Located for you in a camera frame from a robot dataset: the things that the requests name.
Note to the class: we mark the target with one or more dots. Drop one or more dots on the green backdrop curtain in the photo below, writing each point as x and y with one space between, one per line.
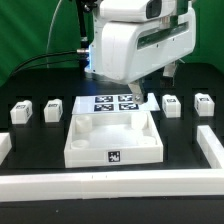
33 27

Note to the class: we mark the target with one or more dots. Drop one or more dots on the white square tabletop part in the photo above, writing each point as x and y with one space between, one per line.
109 139

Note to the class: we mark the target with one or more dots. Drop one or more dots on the white obstacle fence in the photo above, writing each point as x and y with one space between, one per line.
92 185

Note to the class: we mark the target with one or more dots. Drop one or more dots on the white sheet with markers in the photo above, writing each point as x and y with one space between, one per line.
112 104

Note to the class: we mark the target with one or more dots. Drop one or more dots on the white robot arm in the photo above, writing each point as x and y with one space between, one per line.
128 11

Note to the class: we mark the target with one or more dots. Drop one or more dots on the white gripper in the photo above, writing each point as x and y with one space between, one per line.
132 50

